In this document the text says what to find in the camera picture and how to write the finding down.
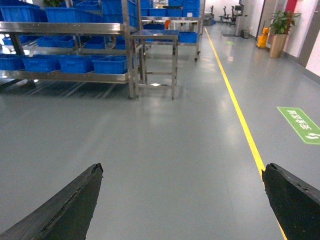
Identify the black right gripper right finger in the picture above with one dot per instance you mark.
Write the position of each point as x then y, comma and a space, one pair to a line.
295, 203

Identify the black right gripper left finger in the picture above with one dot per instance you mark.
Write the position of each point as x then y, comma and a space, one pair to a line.
65, 216

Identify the steel shelf rack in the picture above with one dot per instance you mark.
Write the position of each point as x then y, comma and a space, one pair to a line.
27, 22

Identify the yellow mop bucket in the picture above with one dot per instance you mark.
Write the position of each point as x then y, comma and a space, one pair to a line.
262, 39

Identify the small stainless steel table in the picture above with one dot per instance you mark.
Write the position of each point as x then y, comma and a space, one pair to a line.
159, 36

